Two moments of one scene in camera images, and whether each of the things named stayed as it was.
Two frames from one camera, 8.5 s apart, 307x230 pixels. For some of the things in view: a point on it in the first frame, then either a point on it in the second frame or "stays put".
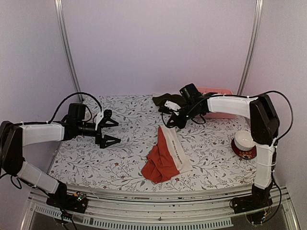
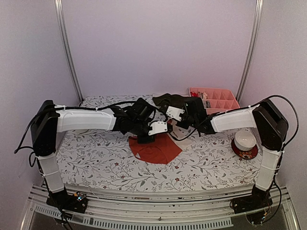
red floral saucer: (248, 154) stays put
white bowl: (243, 140) stays put
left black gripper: (102, 141) → (142, 140)
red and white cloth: (168, 159) → (166, 147)
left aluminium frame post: (61, 12) stays put
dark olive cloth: (175, 98) stays put
